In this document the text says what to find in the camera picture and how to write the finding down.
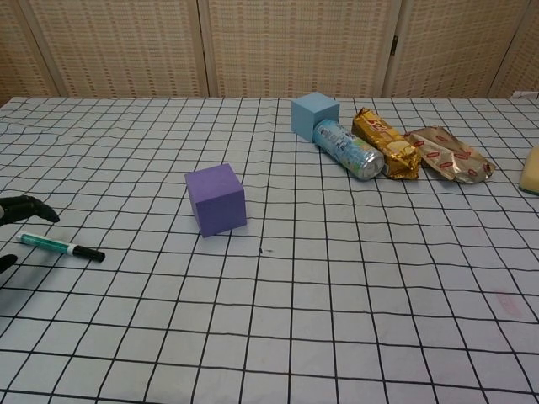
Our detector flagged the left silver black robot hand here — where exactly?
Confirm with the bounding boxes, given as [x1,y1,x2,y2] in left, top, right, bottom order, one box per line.
[0,194,61,290]

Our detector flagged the green black marker pen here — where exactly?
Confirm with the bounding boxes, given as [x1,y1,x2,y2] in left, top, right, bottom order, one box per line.
[15,232,106,263]

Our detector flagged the purple foam cube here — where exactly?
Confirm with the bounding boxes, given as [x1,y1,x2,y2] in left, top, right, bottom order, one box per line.
[184,162,247,239]

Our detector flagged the yellow sponge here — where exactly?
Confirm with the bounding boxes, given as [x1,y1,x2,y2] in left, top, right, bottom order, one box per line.
[518,145,539,195]

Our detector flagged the white black checkered tablecloth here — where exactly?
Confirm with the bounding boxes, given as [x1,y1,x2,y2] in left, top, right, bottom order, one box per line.
[0,95,539,404]

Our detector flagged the beige woven folding screen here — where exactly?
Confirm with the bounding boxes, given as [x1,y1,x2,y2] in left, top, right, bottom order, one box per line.
[0,0,539,100]

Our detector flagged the light blue foam cube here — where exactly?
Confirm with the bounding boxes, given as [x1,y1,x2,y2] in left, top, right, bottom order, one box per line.
[291,93,340,142]

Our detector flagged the light blue drink can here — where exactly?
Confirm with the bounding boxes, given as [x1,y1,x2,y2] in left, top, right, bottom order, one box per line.
[312,118,385,181]

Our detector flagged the gold snack packet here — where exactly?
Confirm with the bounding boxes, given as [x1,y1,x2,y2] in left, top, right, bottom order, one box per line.
[351,107,422,180]

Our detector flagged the silver foil packet red logos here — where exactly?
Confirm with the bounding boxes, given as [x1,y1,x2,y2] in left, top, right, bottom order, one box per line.
[403,125,497,185]

